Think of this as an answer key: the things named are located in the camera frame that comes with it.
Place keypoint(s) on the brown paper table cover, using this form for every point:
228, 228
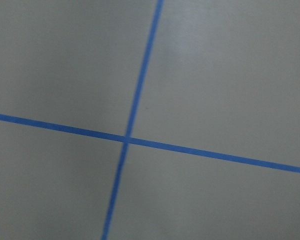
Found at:
149, 119

